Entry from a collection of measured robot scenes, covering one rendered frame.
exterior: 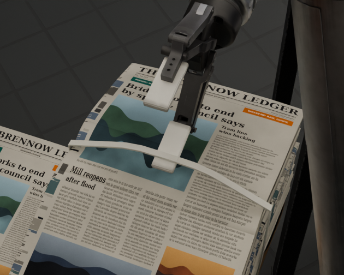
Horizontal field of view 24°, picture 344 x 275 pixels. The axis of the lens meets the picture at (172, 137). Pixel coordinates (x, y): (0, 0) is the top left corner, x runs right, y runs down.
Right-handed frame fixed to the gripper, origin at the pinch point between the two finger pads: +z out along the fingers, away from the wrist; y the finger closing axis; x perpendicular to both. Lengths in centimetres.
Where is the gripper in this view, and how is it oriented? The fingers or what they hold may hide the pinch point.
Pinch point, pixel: (161, 131)
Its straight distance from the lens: 97.0
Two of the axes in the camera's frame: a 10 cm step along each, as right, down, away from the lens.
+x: -9.3, -2.9, 2.2
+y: 0.5, 5.2, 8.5
